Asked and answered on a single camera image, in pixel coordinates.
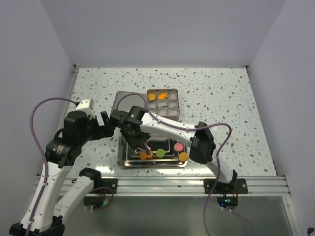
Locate silver tin lid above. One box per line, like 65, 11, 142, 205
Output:
110, 91, 147, 118

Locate orange round biscuit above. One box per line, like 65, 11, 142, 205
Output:
147, 93, 157, 102
178, 152, 189, 162
139, 152, 148, 160

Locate orange fish cookie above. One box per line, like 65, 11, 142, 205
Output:
157, 92, 168, 100

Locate metal tongs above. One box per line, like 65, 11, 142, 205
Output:
134, 142, 151, 156

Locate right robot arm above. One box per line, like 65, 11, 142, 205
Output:
110, 106, 238, 193

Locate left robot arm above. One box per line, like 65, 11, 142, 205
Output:
9, 110, 115, 236

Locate orange round biscuit bottom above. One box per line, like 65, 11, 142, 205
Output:
139, 152, 148, 160

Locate orange flower cookie bottom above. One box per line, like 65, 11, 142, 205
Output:
147, 151, 154, 159

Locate green round cookie centre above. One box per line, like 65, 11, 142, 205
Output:
156, 148, 165, 158

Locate steel serving tray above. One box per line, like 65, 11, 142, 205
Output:
118, 134, 187, 169

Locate pink round cookie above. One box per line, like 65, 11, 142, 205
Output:
174, 143, 184, 152

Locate cookie tin with paper cups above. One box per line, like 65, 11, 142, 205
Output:
146, 88, 180, 121

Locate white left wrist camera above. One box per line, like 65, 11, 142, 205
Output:
75, 98, 95, 110

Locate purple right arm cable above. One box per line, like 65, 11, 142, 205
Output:
116, 92, 255, 236

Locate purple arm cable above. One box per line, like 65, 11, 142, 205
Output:
24, 97, 77, 236
116, 92, 255, 236

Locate left black mounting bracket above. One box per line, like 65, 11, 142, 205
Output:
98, 178, 118, 197

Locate black mounting bracket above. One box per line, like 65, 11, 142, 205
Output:
203, 178, 249, 195
98, 178, 118, 197

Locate aluminium front rail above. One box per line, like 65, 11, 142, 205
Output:
31, 176, 291, 197

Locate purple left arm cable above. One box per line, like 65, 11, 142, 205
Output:
24, 97, 77, 236

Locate right black mounting bracket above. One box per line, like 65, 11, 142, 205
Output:
203, 178, 249, 195

